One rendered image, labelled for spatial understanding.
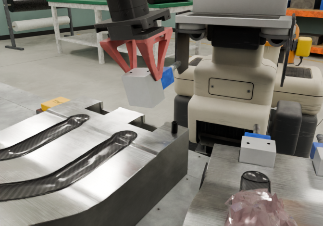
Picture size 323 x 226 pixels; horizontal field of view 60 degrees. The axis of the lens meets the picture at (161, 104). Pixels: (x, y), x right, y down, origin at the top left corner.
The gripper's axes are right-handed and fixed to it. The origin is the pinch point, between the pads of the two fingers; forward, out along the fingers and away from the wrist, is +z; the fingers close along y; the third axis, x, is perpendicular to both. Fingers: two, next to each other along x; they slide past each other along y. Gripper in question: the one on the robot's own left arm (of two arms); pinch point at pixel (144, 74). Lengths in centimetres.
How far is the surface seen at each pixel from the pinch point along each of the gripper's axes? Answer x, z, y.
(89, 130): -8.9, 6.5, -6.6
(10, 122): -8.1, 10.9, -39.1
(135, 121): -2.0, 8.3, -3.0
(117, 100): 145, 96, -181
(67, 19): 355, 38, -514
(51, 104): 0.1, 9.2, -32.8
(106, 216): -18.9, 9.8, 6.4
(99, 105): -0.2, 7.2, -13.8
